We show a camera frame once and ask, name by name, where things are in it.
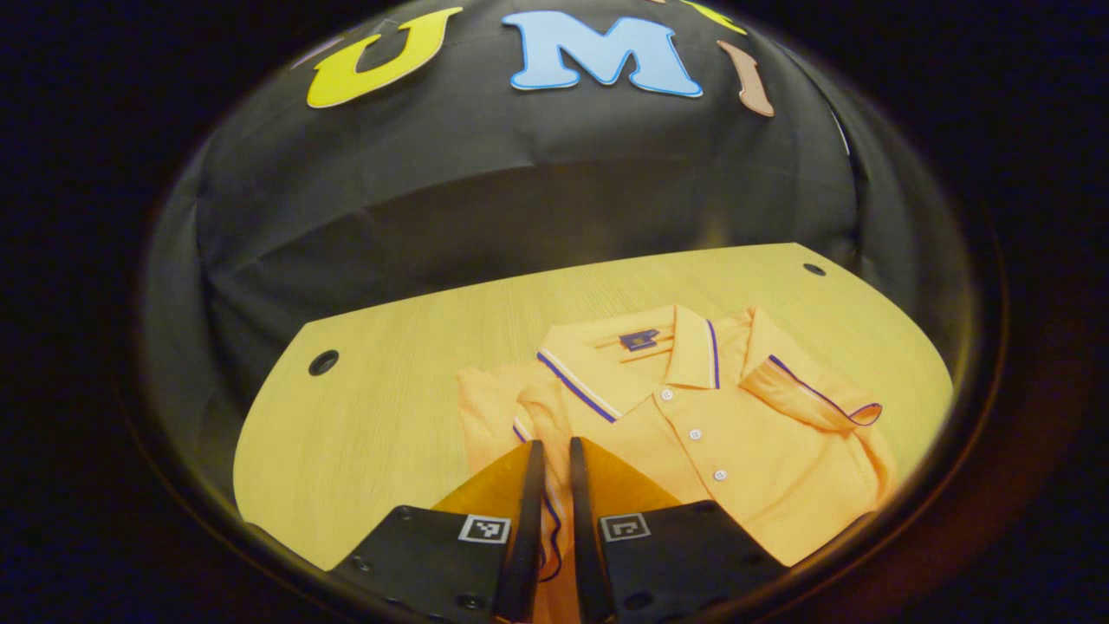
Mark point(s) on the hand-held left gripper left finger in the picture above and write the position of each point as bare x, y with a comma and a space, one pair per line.
528, 537

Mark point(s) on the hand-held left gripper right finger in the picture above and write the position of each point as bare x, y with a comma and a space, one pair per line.
582, 537

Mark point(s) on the orange T-shirt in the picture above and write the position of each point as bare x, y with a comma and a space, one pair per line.
762, 485

